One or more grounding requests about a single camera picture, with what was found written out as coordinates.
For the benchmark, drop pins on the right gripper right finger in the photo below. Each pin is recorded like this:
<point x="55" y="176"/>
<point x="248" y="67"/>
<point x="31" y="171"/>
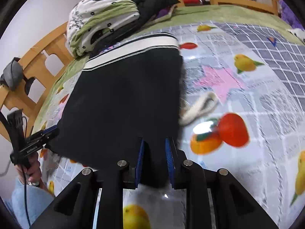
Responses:
<point x="213" y="198"/>

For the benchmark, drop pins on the black pants white waistband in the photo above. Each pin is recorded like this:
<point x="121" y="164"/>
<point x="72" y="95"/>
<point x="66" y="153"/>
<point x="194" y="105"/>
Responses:
<point x="124" y="105"/>

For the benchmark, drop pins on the person left hand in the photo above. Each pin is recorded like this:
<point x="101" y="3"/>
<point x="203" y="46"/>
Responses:
<point x="33" y="173"/>

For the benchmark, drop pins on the wooden bed frame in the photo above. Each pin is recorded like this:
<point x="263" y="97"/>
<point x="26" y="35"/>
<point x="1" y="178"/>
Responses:
<point x="33" y="63"/>

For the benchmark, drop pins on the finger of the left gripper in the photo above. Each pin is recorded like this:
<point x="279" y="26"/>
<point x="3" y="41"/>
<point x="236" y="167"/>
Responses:
<point x="48" y="129"/>
<point x="47" y="138"/>

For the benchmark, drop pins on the fruit print plastic tablecloth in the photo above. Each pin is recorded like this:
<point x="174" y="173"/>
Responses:
<point x="269" y="99"/>

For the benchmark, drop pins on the purple white cushion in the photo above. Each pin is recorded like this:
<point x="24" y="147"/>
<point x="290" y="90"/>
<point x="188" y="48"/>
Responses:
<point x="162" y="15"/>

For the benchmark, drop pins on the purple plush toy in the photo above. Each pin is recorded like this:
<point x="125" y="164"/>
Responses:
<point x="288" y="16"/>

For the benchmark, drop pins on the folded white green quilt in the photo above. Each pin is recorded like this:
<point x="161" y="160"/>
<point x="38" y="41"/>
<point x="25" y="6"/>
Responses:
<point x="92" y="20"/>

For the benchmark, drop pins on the black jacket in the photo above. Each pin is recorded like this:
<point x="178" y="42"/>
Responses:
<point x="147" y="9"/>

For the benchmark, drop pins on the grey cloth on headboard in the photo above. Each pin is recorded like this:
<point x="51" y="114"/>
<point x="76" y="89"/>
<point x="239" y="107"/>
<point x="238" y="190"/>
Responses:
<point x="13" y="75"/>

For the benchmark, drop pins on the green bed sheet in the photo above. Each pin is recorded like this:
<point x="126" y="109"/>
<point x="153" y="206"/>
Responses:
<point x="185" y="15"/>

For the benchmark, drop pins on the white flower print pillow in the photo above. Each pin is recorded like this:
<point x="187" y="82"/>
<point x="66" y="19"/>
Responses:
<point x="299" y="33"/>

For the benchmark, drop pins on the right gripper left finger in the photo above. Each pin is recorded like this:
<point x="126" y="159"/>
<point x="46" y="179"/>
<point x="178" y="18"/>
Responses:
<point x="95" y="198"/>

